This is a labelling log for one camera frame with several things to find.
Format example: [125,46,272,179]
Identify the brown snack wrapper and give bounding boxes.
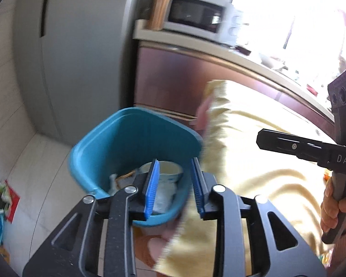
[115,170,136,190]

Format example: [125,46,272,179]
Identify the blue trash bin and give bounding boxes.
[69,107,202,228]

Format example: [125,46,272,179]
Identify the right hand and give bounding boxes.
[320,178,346,233]

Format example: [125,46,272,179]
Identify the yellow patterned tablecloth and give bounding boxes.
[153,79,341,277]

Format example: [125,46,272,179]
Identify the brown lower cabinets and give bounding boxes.
[134,41,334,137]

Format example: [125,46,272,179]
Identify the grey refrigerator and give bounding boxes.
[13,0,137,145]

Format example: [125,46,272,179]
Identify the white microwave oven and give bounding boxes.
[163,0,242,47]

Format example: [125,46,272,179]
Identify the copper thermos mug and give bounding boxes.
[146,0,170,31]

